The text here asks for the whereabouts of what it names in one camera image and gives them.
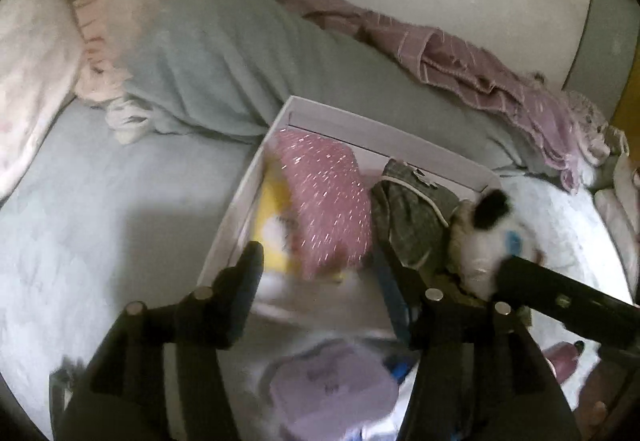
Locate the white cardboard box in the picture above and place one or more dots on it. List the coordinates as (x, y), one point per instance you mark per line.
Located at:
(380, 141)

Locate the pink floral pillow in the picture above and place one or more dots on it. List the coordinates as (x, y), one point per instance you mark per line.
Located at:
(30, 71)

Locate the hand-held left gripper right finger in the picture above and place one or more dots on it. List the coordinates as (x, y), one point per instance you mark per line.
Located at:
(400, 316)

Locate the person's right hand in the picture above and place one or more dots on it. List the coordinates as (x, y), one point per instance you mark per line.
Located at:
(594, 401)

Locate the cream crumpled cloth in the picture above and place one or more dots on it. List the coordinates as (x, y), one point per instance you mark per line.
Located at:
(627, 176)

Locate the small white cloth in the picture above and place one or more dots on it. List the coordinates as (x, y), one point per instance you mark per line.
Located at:
(127, 121)

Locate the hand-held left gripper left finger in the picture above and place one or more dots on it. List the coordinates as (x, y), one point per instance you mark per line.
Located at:
(245, 291)

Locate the pink dotted pouch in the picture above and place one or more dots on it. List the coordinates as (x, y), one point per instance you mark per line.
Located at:
(325, 191)

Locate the grey upholstered panel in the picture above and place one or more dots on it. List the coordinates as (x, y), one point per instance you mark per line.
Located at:
(600, 31)

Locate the blue packet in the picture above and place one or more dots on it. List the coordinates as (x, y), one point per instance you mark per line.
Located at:
(397, 368)

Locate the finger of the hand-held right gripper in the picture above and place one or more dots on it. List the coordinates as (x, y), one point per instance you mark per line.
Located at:
(560, 303)

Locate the lavender tissue pack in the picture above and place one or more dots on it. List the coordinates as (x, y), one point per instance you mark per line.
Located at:
(330, 386)

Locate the patterned cream cloth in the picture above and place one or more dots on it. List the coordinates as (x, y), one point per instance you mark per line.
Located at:
(590, 121)

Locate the white plush toy red bow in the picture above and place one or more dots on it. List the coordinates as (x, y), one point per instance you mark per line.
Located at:
(480, 246)

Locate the grey-green blanket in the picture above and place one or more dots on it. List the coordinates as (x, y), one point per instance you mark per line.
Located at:
(225, 61)

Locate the purple pump bottle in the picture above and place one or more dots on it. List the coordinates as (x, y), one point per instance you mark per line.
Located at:
(562, 361)

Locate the purple striped cloth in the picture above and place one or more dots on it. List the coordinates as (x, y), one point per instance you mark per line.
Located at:
(450, 56)

